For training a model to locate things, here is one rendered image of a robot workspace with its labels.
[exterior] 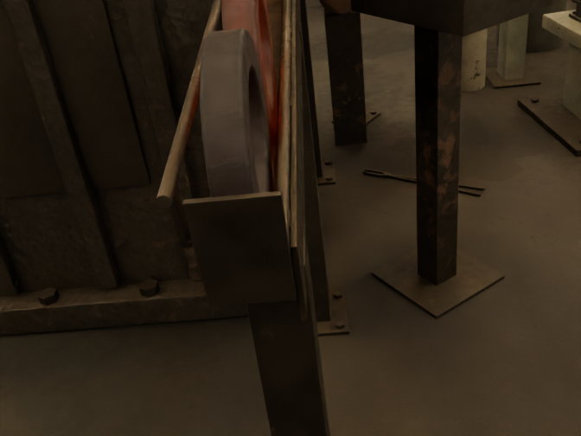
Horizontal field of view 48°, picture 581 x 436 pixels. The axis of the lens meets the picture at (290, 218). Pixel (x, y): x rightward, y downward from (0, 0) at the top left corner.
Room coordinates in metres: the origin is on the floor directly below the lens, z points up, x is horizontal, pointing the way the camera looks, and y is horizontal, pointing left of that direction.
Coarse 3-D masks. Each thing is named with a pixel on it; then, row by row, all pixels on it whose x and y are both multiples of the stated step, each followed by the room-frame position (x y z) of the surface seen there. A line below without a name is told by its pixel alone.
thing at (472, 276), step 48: (384, 0) 1.09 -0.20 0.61; (432, 0) 1.00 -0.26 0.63; (480, 0) 0.96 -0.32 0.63; (528, 0) 1.01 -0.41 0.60; (432, 48) 1.10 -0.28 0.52; (432, 96) 1.10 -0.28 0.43; (432, 144) 1.10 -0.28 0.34; (432, 192) 1.10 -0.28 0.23; (432, 240) 1.10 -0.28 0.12; (432, 288) 1.08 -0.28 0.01; (480, 288) 1.06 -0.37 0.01
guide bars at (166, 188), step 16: (208, 32) 0.75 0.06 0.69; (192, 80) 0.62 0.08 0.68; (192, 96) 0.59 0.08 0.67; (192, 112) 0.56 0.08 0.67; (176, 128) 0.54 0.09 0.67; (176, 144) 0.50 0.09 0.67; (176, 160) 0.48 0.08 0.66; (176, 176) 0.46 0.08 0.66; (160, 192) 0.43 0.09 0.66; (176, 192) 0.46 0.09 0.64; (176, 208) 0.45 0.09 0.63; (176, 224) 0.45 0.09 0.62
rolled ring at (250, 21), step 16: (224, 0) 0.65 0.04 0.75; (240, 0) 0.64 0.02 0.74; (256, 0) 0.65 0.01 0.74; (224, 16) 0.63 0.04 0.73; (240, 16) 0.63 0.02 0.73; (256, 16) 0.63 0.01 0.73; (256, 32) 0.62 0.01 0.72; (256, 48) 0.61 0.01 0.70; (272, 48) 0.78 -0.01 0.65; (272, 64) 0.75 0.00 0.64; (272, 80) 0.74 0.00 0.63; (272, 96) 0.72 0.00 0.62; (272, 112) 0.67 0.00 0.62; (272, 128) 0.64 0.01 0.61
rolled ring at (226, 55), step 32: (224, 32) 0.52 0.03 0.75; (224, 64) 0.48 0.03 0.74; (256, 64) 0.57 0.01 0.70; (224, 96) 0.45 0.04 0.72; (256, 96) 0.57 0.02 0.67; (224, 128) 0.44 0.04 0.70; (256, 128) 0.57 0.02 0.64; (224, 160) 0.43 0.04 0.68; (256, 160) 0.56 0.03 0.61; (224, 192) 0.43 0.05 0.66; (256, 192) 0.44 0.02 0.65
